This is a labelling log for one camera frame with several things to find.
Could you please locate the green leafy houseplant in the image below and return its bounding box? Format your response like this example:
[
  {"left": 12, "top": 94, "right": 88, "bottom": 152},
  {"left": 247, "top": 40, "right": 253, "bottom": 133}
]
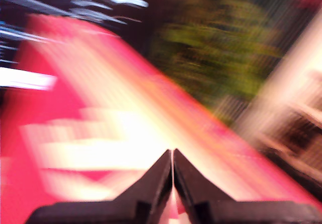
[{"left": 147, "top": 0, "right": 286, "bottom": 125}]

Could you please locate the red Nike shoebox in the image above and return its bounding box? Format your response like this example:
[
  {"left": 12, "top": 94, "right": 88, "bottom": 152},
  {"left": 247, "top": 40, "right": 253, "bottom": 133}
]
[{"left": 0, "top": 14, "right": 322, "bottom": 224}]

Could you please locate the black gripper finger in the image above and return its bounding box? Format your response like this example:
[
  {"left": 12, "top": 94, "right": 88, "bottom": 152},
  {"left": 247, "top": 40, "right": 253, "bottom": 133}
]
[
  {"left": 173, "top": 148, "right": 322, "bottom": 224},
  {"left": 26, "top": 149, "right": 174, "bottom": 224}
]

